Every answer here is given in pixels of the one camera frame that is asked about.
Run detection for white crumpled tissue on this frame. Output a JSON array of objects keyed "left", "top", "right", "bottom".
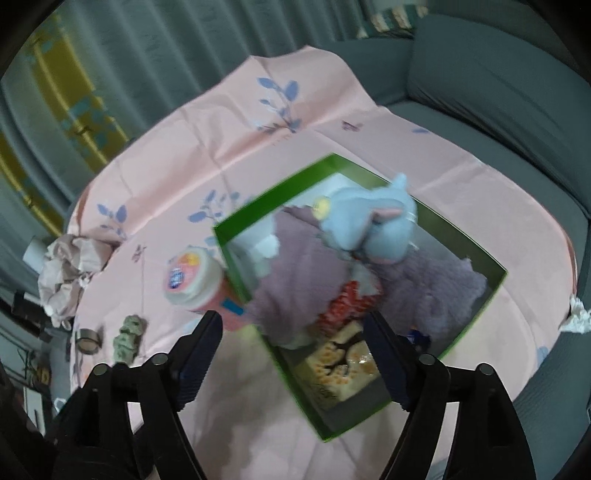
[{"left": 558, "top": 295, "right": 591, "bottom": 333}]

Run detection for patterned cushion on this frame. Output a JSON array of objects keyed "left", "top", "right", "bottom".
[{"left": 355, "top": 4, "right": 428, "bottom": 40}]

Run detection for grey sofa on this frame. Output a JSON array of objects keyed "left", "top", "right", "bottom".
[{"left": 323, "top": 0, "right": 591, "bottom": 462}]

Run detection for purple towel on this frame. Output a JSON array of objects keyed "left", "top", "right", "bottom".
[{"left": 249, "top": 205, "right": 370, "bottom": 349}]

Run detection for green cloth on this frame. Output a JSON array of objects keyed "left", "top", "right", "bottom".
[{"left": 113, "top": 314, "right": 146, "bottom": 365}]

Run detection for crumpled pale pink cloth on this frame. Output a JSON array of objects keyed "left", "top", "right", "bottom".
[{"left": 37, "top": 233, "right": 116, "bottom": 328}]

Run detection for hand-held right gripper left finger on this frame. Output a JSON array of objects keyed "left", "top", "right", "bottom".
[{"left": 53, "top": 311, "right": 225, "bottom": 480}]

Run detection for pink gum jar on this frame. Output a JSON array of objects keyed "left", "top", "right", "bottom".
[{"left": 163, "top": 247, "right": 245, "bottom": 330}]

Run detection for red white patterned cloth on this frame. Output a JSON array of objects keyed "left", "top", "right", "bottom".
[{"left": 318, "top": 279, "right": 384, "bottom": 330}]

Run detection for pink printed bedsheet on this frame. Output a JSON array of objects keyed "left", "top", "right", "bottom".
[{"left": 51, "top": 44, "right": 578, "bottom": 480}]

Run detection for grey curtain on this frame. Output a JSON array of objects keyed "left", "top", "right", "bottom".
[{"left": 0, "top": 0, "right": 370, "bottom": 259}]

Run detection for metal jar lid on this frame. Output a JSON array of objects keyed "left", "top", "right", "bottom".
[{"left": 75, "top": 329, "right": 102, "bottom": 355}]

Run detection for light blue plush toy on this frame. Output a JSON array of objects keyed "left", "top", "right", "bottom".
[{"left": 311, "top": 173, "right": 419, "bottom": 265}]

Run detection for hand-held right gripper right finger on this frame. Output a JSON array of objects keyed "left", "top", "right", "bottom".
[{"left": 364, "top": 311, "right": 539, "bottom": 480}]

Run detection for green box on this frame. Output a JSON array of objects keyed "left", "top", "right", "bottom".
[{"left": 212, "top": 153, "right": 509, "bottom": 444}]

